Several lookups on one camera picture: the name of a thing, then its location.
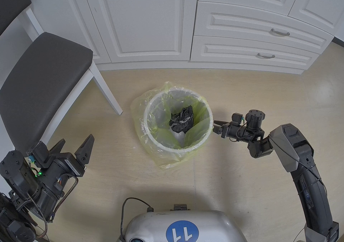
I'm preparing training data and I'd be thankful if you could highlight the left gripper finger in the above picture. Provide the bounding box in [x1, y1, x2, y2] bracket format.
[75, 134, 95, 168]
[48, 139, 66, 161]

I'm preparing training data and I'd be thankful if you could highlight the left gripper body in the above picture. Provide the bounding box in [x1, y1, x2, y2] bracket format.
[37, 154, 87, 210]

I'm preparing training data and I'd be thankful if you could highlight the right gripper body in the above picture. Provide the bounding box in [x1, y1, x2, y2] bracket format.
[220, 123, 247, 140]

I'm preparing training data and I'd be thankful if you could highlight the black plastic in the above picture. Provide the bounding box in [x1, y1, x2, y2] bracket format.
[169, 105, 194, 133]

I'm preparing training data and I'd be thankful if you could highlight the yellow plastic bag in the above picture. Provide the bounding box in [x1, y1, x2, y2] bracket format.
[131, 81, 215, 170]

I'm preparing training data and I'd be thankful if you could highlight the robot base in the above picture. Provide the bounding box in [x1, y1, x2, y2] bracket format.
[118, 203, 248, 242]

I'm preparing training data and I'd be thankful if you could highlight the white trash bin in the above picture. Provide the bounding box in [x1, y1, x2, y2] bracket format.
[143, 88, 213, 153]

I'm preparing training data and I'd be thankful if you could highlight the white chair dark grey seat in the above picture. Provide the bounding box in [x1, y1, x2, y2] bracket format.
[0, 0, 123, 155]

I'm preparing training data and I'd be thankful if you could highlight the white wardrobe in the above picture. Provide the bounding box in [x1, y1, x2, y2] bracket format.
[56, 0, 344, 75]

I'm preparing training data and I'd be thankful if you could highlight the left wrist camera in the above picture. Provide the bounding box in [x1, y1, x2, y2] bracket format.
[26, 141, 51, 169]

